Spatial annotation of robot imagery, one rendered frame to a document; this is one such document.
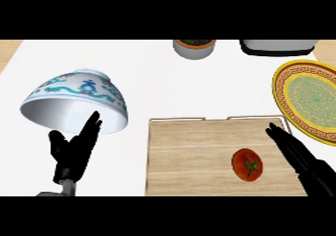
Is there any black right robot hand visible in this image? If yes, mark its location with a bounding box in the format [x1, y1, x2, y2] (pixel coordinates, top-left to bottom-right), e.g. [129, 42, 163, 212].
[263, 122, 336, 197]

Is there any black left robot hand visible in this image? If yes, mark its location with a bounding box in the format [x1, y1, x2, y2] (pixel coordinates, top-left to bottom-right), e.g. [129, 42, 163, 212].
[47, 111, 103, 185]

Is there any red tomato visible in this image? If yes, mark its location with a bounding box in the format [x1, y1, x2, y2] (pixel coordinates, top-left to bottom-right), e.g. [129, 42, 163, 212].
[230, 147, 263, 183]

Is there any yellow patterned plate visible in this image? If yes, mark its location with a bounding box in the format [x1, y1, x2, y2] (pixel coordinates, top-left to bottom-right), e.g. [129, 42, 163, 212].
[271, 59, 336, 148]

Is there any white bowl with blue pattern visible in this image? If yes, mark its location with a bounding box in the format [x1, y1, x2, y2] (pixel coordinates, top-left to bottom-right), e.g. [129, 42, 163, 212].
[19, 68, 129, 136]

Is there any pale appliance with black base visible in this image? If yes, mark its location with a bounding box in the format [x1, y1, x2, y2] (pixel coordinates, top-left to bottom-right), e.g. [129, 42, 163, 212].
[238, 39, 319, 57]

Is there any grey plant pot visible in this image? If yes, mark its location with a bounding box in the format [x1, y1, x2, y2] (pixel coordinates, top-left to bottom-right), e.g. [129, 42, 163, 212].
[171, 39, 218, 61]

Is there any wooden tray with metal handles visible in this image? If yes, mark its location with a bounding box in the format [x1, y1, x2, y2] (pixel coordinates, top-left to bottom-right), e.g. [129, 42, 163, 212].
[143, 114, 309, 197]

